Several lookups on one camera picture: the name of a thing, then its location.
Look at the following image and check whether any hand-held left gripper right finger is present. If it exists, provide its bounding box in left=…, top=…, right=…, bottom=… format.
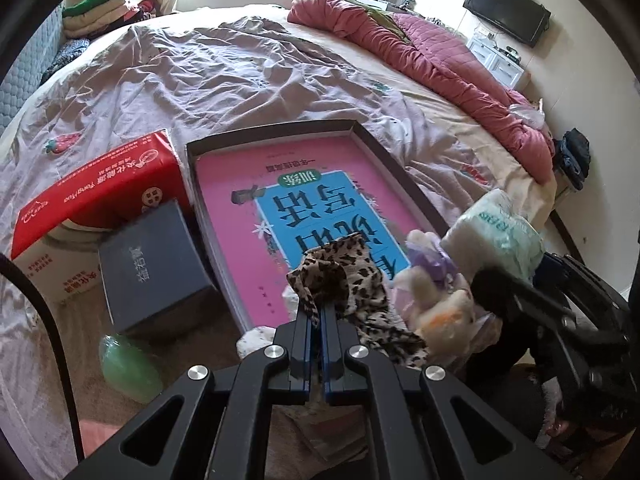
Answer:
left=322, top=300, right=571, bottom=480

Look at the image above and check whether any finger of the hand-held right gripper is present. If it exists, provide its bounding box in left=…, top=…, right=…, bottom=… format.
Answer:
left=472, top=267, right=626, bottom=356
left=537, top=252, right=626, bottom=306

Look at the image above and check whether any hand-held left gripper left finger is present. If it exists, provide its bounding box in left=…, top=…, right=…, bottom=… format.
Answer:
left=65, top=295, right=323, bottom=480

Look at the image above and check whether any white green tissue pack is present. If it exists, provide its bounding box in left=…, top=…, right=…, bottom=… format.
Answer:
left=442, top=187, right=546, bottom=286

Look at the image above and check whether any leopard print cloth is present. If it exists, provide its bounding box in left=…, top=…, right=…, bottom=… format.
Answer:
left=286, top=236, right=431, bottom=368

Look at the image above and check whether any beige plush bunny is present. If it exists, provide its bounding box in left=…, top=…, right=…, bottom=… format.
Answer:
left=392, top=230, right=503, bottom=361

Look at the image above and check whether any green soft ball in bag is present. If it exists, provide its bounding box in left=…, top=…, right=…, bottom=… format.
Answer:
left=98, top=334, right=165, bottom=403

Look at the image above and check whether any white floral cloth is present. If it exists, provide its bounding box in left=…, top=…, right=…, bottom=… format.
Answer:
left=235, top=326, right=281, bottom=361

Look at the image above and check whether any pink and blue book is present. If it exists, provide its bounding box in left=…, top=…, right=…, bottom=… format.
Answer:
left=195, top=135, right=426, bottom=333

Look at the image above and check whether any dark clothes pile on floor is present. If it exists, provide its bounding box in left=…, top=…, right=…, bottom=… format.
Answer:
left=554, top=128, right=592, bottom=191

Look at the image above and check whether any white plastic bag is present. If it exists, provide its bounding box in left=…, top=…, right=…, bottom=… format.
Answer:
left=507, top=102, right=546, bottom=128

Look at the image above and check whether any dark blue box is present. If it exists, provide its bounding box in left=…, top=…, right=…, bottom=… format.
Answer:
left=97, top=200, right=221, bottom=338

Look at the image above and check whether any white drawer cabinet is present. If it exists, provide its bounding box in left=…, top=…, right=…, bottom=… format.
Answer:
left=467, top=32, right=531, bottom=92

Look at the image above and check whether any red tissue box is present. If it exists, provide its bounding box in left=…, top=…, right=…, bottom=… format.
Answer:
left=11, top=130, right=193, bottom=306

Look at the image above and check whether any pink quilt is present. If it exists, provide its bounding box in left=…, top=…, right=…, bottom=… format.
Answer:
left=289, top=0, right=557, bottom=183

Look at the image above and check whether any black television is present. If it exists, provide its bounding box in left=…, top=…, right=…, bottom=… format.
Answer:
left=462, top=0, right=552, bottom=48

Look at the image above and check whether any lilac bed sheet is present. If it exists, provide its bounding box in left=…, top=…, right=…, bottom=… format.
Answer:
left=0, top=5, right=556, bottom=461

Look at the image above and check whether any stack of folded clothes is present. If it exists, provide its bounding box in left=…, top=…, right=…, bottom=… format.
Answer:
left=61, top=0, right=161, bottom=40

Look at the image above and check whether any grey quilted headboard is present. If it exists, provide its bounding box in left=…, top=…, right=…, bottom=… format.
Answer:
left=0, top=5, right=66, bottom=126

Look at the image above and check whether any black cable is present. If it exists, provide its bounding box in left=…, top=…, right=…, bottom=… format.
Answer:
left=0, top=252, right=83, bottom=461

